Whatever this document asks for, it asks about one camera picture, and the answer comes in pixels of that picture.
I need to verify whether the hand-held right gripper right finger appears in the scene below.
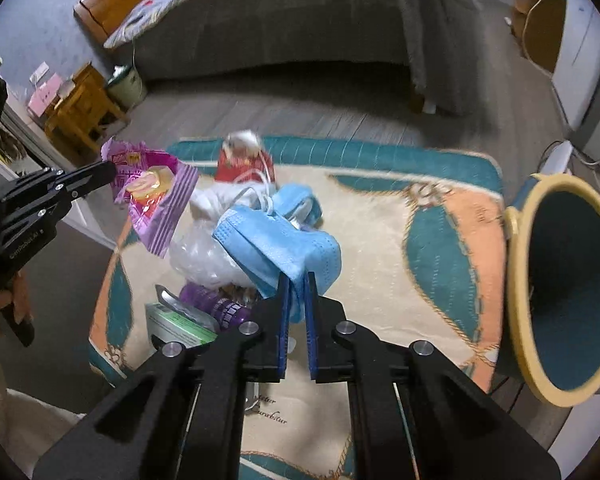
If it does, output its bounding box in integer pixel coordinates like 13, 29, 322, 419
304, 271, 563, 480

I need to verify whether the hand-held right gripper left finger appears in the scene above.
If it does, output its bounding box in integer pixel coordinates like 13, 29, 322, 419
32, 272, 291, 480

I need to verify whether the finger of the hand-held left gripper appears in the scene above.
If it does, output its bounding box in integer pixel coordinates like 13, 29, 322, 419
0, 161, 118, 202
0, 170, 118, 232

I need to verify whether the blue face mask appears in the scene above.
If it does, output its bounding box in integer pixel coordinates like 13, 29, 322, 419
272, 183, 326, 233
211, 204, 342, 322

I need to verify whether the purple snack wrapper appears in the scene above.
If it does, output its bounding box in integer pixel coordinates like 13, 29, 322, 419
101, 138, 201, 259

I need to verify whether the red white snack packet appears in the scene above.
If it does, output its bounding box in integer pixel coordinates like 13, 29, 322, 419
215, 130, 277, 188

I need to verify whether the yellow bin with teal liner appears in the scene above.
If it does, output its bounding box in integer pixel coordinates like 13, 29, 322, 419
502, 172, 600, 408

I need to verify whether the person's left hand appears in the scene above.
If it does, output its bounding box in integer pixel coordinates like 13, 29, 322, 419
0, 274, 35, 327

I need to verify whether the wooden stool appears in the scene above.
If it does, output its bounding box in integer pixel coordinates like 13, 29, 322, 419
44, 62, 131, 154

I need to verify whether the purple plastic bottle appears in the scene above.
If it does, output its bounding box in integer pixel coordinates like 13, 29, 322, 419
180, 282, 261, 331

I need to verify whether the printed floor mat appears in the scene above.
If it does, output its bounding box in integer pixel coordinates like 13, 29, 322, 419
87, 136, 508, 480

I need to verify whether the pink box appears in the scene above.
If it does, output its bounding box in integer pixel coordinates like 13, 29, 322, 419
27, 74, 64, 114

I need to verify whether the green waste bin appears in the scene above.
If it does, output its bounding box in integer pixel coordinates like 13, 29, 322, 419
105, 64, 147, 110

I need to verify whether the clear plastic bag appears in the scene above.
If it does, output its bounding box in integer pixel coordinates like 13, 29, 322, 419
170, 217, 261, 293

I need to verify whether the green box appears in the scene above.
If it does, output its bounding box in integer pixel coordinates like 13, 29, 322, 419
145, 301, 219, 349

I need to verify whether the crumpled white plastic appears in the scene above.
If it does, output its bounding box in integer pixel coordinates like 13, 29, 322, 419
189, 186, 266, 224

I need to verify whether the person's white clothing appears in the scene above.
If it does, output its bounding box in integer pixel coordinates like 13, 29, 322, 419
0, 385, 83, 480

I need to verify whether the grey bedspread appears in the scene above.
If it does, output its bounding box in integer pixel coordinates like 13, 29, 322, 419
130, 0, 483, 116

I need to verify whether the white power strip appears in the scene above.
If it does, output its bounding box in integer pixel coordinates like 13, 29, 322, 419
540, 140, 574, 177

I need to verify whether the white air purifier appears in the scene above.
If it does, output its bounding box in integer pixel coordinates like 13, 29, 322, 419
551, 0, 600, 161

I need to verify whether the wooden cabinet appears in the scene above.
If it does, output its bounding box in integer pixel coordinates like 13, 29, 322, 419
510, 0, 566, 74

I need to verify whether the wooden bed frame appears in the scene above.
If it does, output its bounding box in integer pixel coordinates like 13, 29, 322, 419
75, 0, 206, 47

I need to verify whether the white cable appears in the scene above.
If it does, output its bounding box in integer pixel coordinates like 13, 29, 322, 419
522, 0, 554, 77

